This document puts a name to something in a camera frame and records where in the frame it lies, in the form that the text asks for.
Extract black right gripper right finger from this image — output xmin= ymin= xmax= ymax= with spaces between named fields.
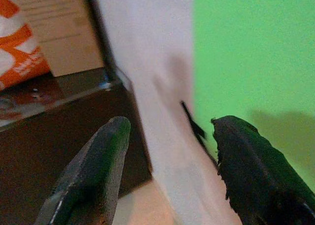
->
xmin=211 ymin=115 xmax=315 ymax=225

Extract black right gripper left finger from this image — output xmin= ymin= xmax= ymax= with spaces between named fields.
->
xmin=34 ymin=116 xmax=131 ymax=225

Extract beige cardboard box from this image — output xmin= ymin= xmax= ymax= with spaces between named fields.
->
xmin=13 ymin=0 xmax=104 ymax=77

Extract orange and white package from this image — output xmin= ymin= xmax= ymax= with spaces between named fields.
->
xmin=0 ymin=0 xmax=52 ymax=91

